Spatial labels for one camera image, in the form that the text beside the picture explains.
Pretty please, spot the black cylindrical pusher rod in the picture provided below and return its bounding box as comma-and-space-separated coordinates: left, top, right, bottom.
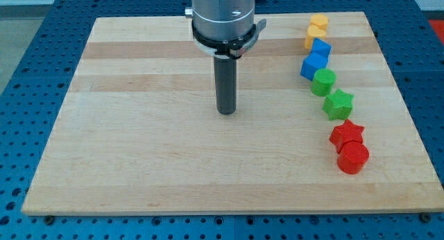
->
214, 58, 237, 115

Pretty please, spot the red cylinder block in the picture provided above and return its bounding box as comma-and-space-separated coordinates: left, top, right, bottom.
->
336, 142, 370, 175

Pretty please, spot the wooden board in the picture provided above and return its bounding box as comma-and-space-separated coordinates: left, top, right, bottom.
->
22, 12, 443, 216

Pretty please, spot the green cylinder block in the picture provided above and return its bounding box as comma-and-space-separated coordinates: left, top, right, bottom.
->
311, 68, 336, 96

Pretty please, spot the green star block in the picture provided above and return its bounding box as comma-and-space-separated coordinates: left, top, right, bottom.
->
322, 89, 355, 121

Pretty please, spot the blue cube block upper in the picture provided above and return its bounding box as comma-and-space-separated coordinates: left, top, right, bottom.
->
311, 38, 332, 58

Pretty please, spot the blue perforated table plate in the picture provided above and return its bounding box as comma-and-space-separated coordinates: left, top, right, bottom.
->
1, 0, 443, 239

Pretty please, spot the blue cube block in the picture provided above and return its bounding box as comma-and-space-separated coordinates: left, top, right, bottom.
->
311, 38, 332, 58
300, 53, 328, 81

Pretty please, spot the yellow heart block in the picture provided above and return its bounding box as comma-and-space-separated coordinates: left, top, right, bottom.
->
304, 25, 327, 49

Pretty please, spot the red star block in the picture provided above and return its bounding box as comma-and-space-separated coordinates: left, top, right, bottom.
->
329, 119, 365, 153

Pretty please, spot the yellow hexagon block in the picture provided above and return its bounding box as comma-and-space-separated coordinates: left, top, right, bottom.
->
310, 13, 329, 31

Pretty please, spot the blue cube block lower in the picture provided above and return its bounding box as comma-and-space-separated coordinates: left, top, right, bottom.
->
300, 53, 328, 81

